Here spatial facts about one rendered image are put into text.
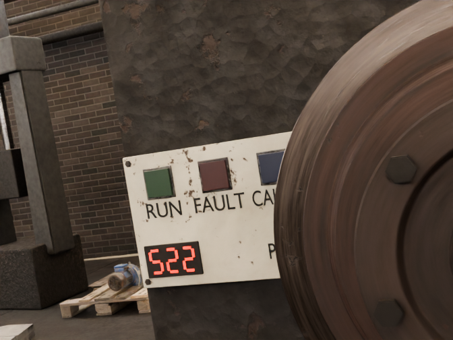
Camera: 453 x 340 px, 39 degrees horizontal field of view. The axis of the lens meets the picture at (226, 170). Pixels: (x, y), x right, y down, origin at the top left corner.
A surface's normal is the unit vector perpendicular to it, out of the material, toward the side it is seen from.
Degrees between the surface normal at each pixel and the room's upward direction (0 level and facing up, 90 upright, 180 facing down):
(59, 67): 90
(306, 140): 90
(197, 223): 90
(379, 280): 90
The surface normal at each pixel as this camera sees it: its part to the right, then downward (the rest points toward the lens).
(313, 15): -0.34, 0.11
